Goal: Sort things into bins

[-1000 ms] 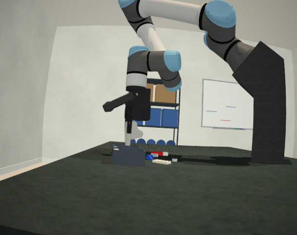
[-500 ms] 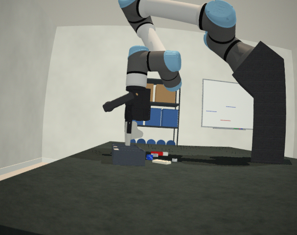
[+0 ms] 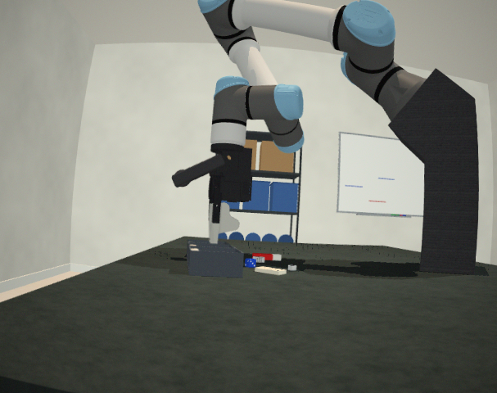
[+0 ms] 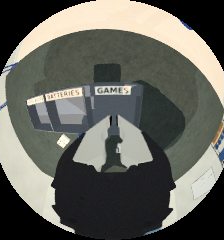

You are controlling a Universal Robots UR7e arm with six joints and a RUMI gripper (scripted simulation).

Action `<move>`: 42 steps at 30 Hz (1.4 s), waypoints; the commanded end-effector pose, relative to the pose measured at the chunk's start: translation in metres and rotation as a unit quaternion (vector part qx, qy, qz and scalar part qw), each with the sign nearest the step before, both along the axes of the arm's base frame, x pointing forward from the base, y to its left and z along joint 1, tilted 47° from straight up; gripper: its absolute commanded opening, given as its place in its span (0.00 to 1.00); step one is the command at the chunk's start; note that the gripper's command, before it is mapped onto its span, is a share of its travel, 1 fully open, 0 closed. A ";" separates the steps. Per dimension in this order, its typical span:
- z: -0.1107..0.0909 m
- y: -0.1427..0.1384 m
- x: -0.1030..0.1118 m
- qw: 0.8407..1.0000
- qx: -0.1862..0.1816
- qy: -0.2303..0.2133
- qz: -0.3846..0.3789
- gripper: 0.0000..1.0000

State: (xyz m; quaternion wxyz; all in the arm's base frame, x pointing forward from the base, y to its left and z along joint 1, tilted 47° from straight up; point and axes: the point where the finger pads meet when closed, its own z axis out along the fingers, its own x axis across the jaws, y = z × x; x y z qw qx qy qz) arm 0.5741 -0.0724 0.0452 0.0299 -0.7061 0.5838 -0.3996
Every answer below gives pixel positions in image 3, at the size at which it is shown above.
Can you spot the grey rack of labelled bins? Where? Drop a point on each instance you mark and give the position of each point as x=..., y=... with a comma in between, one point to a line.
x=204, y=260

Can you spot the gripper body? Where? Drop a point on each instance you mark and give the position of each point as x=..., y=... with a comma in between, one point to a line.
x=236, y=184

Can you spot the blue die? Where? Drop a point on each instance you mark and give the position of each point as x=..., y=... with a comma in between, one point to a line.
x=250, y=263

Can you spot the red and white eraser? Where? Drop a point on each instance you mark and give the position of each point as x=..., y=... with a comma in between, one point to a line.
x=268, y=256

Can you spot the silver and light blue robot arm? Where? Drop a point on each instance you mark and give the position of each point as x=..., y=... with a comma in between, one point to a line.
x=364, y=31

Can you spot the white domino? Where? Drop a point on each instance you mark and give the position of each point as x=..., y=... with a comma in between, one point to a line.
x=270, y=270

